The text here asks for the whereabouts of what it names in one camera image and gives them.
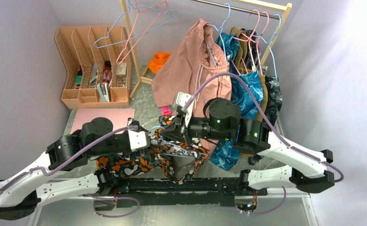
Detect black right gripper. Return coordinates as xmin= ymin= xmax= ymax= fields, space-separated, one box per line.
xmin=160 ymin=112 xmax=231 ymax=146

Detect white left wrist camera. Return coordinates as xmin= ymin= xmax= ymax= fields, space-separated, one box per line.
xmin=128 ymin=130 xmax=150 ymax=152

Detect dark leaf print shorts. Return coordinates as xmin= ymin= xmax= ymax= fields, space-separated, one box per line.
xmin=241 ymin=28 xmax=284 ymax=125

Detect orange camouflage shorts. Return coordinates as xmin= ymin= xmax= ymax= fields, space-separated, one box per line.
xmin=96 ymin=115 xmax=210 ymax=184

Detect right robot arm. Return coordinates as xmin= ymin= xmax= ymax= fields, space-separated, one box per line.
xmin=161 ymin=98 xmax=335 ymax=195

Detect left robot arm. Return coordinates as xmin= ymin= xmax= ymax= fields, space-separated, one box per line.
xmin=0 ymin=117 xmax=150 ymax=221

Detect pink mat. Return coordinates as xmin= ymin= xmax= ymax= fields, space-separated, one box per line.
xmin=64 ymin=108 xmax=135 ymax=135

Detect blue empty wire hanger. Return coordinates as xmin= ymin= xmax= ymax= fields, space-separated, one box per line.
xmin=94 ymin=0 xmax=178 ymax=48

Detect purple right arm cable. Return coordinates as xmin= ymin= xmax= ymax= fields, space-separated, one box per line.
xmin=182 ymin=72 xmax=344 ymax=216

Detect light blue wire hanger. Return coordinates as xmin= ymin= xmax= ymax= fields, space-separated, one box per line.
xmin=147 ymin=125 xmax=208 ymax=158

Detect blue leaf print shorts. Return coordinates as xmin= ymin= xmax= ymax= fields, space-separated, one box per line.
xmin=210 ymin=32 xmax=263 ymax=171

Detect pink hanging shorts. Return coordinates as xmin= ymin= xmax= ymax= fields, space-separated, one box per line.
xmin=152 ymin=17 xmax=233 ymax=157

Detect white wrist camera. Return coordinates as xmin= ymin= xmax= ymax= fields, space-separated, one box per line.
xmin=128 ymin=130 xmax=150 ymax=152
xmin=173 ymin=91 xmax=194 ymax=127

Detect brown hanging shorts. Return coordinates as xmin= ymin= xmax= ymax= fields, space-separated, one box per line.
xmin=230 ymin=26 xmax=268 ymax=111

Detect peach desk organizer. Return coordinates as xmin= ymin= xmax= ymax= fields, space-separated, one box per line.
xmin=55 ymin=25 xmax=133 ymax=109

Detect wooden clothes rack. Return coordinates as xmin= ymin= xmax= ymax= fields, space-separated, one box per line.
xmin=120 ymin=0 xmax=293 ymax=99

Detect orange knitted object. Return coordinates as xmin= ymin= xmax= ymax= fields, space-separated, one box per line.
xmin=147 ymin=52 xmax=171 ymax=74

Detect pink empty wire hanger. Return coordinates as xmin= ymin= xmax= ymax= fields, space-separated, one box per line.
xmin=115 ymin=0 xmax=168 ymax=65

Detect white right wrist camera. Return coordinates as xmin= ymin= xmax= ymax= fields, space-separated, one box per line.
xmin=173 ymin=91 xmax=194 ymax=127

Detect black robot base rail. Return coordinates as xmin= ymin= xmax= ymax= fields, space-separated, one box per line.
xmin=95 ymin=178 xmax=267 ymax=207

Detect pink clip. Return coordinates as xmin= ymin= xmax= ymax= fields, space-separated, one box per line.
xmin=161 ymin=106 xmax=172 ymax=115

